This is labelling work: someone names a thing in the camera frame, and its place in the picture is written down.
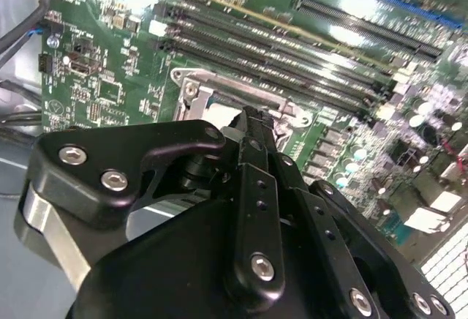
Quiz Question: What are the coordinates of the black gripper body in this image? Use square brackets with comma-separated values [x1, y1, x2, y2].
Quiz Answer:
[65, 152, 354, 319]

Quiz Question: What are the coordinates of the silver CPU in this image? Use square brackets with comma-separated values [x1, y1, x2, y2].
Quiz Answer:
[197, 103, 242, 130]

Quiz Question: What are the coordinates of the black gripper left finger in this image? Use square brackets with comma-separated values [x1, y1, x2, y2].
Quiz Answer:
[13, 105, 287, 312]

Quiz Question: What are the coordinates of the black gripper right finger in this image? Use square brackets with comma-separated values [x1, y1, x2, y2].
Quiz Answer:
[255, 111, 458, 319]

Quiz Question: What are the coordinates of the metal socket cover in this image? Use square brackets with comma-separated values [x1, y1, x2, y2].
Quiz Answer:
[184, 73, 293, 130]

